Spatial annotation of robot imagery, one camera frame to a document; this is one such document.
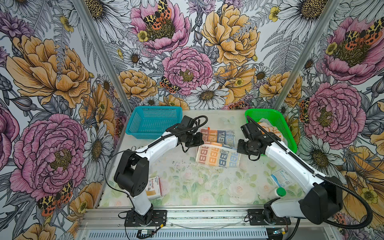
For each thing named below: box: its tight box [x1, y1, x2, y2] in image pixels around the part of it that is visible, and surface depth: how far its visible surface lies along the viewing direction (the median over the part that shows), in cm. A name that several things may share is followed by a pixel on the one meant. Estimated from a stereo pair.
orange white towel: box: [257, 118, 288, 144], surface depth 108 cm
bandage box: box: [145, 176, 164, 200], surface depth 81 cm
